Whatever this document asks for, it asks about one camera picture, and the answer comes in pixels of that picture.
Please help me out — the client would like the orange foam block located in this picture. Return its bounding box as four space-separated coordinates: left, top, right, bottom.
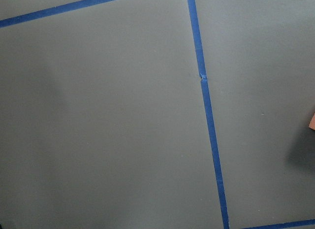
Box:
309 114 315 130

